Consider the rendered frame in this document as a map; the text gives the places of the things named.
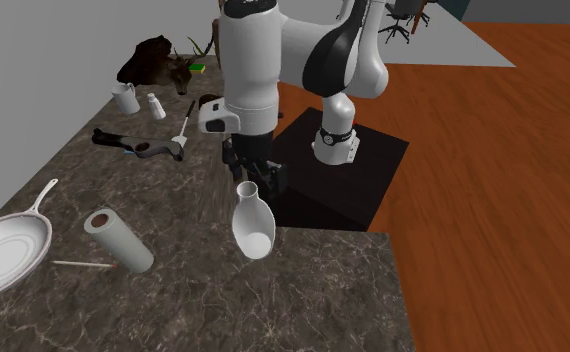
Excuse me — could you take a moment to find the white mug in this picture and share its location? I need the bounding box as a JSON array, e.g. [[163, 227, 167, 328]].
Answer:
[[110, 82, 142, 116]]

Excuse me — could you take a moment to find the black office chair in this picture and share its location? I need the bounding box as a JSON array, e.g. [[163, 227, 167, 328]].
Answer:
[[377, 0, 431, 46]]

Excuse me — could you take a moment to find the wooden matchstick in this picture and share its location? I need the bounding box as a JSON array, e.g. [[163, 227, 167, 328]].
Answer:
[[49, 260, 118, 270]]

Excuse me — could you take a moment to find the white salt shaker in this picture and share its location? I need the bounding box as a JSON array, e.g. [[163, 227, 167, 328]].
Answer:
[[146, 92, 168, 122]]

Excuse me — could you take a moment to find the white frying pan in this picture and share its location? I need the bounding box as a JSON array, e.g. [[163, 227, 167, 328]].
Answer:
[[0, 178, 60, 305]]

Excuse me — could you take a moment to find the black robot stand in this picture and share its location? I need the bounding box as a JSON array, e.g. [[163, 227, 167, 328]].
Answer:
[[264, 107, 411, 233]]

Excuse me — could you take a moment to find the black and grey hand tool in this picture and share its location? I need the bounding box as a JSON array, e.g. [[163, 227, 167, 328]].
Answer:
[[91, 127, 187, 163]]

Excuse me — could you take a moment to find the white paper towel roll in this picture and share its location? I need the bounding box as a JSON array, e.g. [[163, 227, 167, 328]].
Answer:
[[82, 207, 156, 275]]

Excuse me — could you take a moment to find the green leafy plant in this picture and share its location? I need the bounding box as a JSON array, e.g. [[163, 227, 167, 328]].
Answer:
[[186, 19, 223, 67]]

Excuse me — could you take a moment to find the white vase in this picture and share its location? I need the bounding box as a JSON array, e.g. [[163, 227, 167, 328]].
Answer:
[[231, 180, 277, 261]]

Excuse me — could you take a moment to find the brown deer head figure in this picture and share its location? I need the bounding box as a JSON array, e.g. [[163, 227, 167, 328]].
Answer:
[[116, 34, 194, 97]]

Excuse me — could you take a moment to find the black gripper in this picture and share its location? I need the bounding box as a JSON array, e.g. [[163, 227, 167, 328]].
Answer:
[[221, 130, 285, 202]]

